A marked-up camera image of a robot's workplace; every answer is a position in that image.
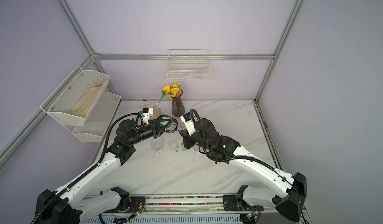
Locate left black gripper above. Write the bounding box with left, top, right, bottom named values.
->
left=129, top=119, right=171, bottom=146

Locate green charger plug front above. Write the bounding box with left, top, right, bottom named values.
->
left=159, top=119, right=172, bottom=128

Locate green charger plug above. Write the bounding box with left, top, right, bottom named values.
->
left=181, top=143, right=187, bottom=151
left=159, top=119, right=172, bottom=128

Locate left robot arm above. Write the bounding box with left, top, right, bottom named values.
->
left=32, top=108, right=178, bottom=224

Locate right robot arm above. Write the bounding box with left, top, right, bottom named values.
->
left=180, top=109, right=308, bottom=222

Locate white fabric glove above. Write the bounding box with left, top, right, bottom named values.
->
left=152, top=105, right=162, bottom=118

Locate clear round case left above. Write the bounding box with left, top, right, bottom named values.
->
left=152, top=137, right=165, bottom=154

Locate green charger plug centre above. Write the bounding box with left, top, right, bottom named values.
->
left=181, top=143, right=187, bottom=151

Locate dark ribbed vase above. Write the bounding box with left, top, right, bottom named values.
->
left=172, top=96, right=185, bottom=117

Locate yellow flower bouquet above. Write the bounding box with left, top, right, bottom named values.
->
left=159, top=82, right=183, bottom=103

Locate lower white mesh basket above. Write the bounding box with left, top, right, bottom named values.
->
left=72, top=91, right=121, bottom=143

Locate white mesh basket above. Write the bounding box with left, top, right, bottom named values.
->
left=40, top=66, right=110, bottom=126
left=72, top=91, right=121, bottom=143

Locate beige glove in basket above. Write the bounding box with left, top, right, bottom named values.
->
left=70, top=81, right=106, bottom=118

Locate upper white mesh basket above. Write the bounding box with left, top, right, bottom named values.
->
left=40, top=66, right=110, bottom=126

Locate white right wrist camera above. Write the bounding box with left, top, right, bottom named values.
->
left=181, top=112, right=195, bottom=136

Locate white wire wall basket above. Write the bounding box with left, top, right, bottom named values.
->
left=166, top=49, right=210, bottom=82

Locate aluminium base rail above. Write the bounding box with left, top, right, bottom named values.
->
left=58, top=192, right=307, bottom=216

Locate aluminium cage frame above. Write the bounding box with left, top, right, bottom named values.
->
left=1, top=0, right=306, bottom=172

